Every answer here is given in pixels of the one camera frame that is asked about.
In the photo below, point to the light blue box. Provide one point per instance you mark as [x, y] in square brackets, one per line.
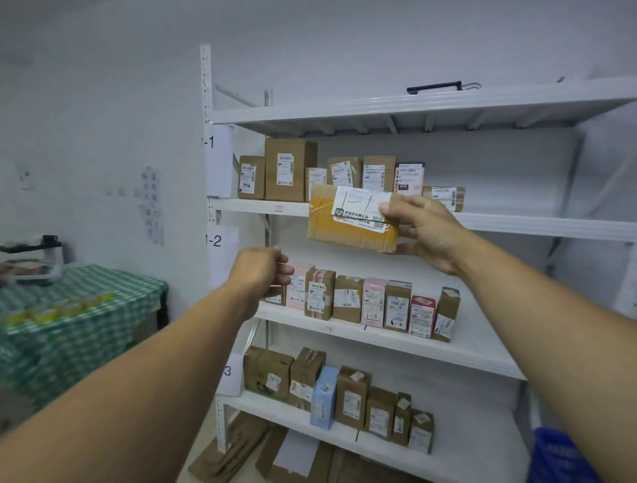
[323, 398]

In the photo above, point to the brown parcel 1012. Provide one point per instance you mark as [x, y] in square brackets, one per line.
[348, 311]

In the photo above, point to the black side stand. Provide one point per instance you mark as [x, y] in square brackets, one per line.
[30, 246]

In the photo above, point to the brown box labelled 2490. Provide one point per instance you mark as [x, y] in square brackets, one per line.
[397, 306]

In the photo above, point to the torn brown cardboard sheet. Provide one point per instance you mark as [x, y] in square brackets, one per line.
[266, 463]

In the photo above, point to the green checked tablecloth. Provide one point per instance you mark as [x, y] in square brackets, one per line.
[99, 338]

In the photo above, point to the person's left hand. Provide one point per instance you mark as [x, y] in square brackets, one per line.
[259, 273]

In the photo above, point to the small parcel yellow tape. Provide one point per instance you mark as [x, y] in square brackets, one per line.
[316, 176]

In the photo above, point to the pink black lettered box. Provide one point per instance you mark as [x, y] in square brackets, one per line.
[409, 179]

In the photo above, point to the long brown box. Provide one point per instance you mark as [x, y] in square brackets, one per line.
[400, 423]

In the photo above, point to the taped brown parcel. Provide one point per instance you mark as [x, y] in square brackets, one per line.
[445, 196]

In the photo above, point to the brown box labelled 4004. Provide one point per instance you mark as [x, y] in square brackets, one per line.
[422, 433]

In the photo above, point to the person's left forearm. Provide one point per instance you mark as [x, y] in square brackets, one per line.
[124, 398]

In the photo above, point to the small red box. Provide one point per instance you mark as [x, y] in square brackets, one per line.
[422, 318]

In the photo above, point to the white metal shelf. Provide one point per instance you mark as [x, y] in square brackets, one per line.
[497, 224]

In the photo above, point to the person's right hand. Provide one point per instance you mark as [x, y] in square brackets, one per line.
[438, 234]

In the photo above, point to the black flat device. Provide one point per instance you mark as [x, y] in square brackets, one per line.
[433, 88]

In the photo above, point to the brown parcel marked 7936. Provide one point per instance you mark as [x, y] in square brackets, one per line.
[259, 169]

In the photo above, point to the red-taped parcel marked 1-2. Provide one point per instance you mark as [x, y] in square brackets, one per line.
[328, 293]

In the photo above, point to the green printed cardboard box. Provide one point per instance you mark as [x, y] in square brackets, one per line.
[264, 368]

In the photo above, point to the blue plastic crate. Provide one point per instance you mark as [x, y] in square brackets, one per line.
[557, 458]

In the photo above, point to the row of blue orange blocks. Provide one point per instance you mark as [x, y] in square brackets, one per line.
[27, 271]

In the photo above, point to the yellow taped parcel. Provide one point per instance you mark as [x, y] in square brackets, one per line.
[323, 224]

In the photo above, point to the bottom-shelf brown parcels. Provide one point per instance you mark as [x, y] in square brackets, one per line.
[353, 383]

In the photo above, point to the white paper shelf label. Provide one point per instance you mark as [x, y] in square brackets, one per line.
[231, 378]
[219, 164]
[221, 263]

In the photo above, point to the brown parcel marked 1-3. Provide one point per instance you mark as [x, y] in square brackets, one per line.
[380, 403]

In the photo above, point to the folded cardboard pad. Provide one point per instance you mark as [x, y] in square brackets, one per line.
[229, 448]

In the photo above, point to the person's right forearm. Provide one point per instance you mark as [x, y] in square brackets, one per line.
[562, 348]

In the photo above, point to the pink box wrinkled label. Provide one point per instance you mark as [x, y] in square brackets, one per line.
[374, 303]

